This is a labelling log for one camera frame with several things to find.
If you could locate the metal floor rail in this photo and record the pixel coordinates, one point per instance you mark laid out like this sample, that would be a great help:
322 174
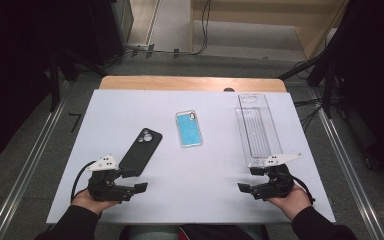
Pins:
30 166
350 166

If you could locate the black metal stand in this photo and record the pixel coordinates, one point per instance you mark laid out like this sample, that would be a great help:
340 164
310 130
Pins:
55 83
326 80

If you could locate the person's right hand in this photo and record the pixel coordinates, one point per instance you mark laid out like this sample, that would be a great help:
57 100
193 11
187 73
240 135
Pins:
291 201

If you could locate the black round table grommet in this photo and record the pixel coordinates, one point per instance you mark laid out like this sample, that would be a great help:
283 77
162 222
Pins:
229 89

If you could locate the black tape mark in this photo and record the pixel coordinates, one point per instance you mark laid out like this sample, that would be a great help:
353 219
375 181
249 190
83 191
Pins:
76 120

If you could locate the light wooden frame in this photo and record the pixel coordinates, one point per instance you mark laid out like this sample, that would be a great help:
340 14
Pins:
313 36

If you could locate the clear plastic tray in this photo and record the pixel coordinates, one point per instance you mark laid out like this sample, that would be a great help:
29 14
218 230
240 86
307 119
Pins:
256 130

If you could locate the reflective clear-rimmed phone case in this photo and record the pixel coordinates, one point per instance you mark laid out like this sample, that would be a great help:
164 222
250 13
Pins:
188 130

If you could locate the white table board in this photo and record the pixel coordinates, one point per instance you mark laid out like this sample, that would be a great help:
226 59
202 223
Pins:
193 186

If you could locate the black cabinet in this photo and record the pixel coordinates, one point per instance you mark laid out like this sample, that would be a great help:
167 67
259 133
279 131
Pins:
110 30

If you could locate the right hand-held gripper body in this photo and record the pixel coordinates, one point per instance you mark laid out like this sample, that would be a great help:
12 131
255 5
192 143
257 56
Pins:
275 186

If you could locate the black phone case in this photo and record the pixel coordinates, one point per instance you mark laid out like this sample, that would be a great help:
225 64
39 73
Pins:
141 148

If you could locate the wooden table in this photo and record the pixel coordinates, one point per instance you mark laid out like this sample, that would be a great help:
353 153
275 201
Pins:
180 83

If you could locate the person's left hand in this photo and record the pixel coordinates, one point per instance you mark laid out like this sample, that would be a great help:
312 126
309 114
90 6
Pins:
90 201

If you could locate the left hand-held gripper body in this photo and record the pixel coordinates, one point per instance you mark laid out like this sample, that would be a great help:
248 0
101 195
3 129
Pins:
105 188

